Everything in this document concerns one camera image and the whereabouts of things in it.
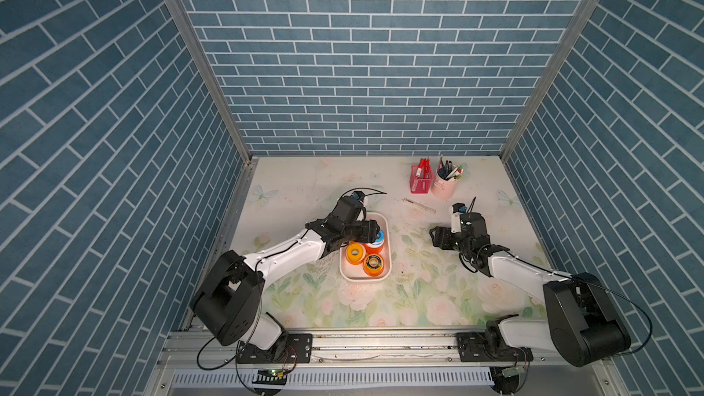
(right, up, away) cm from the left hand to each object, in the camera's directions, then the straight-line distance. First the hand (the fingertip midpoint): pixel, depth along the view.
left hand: (378, 229), depth 86 cm
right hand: (+22, -2, +7) cm, 23 cm away
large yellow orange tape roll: (-2, -11, 0) cm, 11 cm away
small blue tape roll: (+1, -4, +3) cm, 5 cm away
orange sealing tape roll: (-1, -7, +3) cm, 8 cm away
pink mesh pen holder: (+18, +16, +22) cm, 33 cm away
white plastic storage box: (-9, -14, +2) cm, 17 cm away
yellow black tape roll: (-8, -10, +3) cm, 13 cm away
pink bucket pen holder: (+26, +12, +16) cm, 33 cm away
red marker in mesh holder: (+19, +20, +20) cm, 34 cm away
